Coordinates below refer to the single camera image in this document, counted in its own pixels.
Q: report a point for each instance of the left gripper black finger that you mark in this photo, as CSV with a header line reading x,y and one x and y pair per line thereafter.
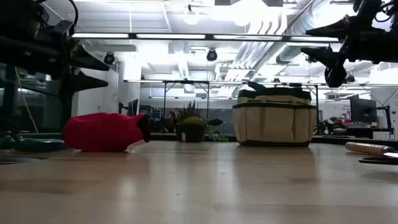
x,y
84,81
84,59

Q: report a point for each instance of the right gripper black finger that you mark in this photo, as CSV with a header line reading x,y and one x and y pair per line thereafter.
x,y
325,56
337,29

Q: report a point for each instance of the red gardening glove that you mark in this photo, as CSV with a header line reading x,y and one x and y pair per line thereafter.
x,y
102,132

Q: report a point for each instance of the beige green gardening bag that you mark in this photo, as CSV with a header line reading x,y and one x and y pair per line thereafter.
x,y
273,124

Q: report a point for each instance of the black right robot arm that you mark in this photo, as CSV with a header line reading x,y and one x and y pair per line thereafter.
x,y
392,46

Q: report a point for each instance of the black ceiling spotlight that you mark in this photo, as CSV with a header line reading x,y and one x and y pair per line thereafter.
x,y
109,58
212,55

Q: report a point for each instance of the small black monitor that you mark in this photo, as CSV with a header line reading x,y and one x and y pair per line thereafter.
x,y
133,108

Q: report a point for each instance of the large black monitor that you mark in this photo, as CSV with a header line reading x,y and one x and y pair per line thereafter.
x,y
363,110

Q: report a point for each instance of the overhead light bar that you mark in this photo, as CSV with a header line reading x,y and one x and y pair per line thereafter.
x,y
171,36

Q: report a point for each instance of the potted succulent plant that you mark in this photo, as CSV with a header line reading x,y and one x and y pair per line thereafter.
x,y
190,132

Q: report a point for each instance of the silver ventilation duct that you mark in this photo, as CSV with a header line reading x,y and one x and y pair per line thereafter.
x,y
303,21

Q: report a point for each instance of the black metal table frame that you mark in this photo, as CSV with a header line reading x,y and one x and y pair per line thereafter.
x,y
329,140

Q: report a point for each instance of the black background rig frame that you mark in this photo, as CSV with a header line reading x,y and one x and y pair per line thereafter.
x,y
186,82

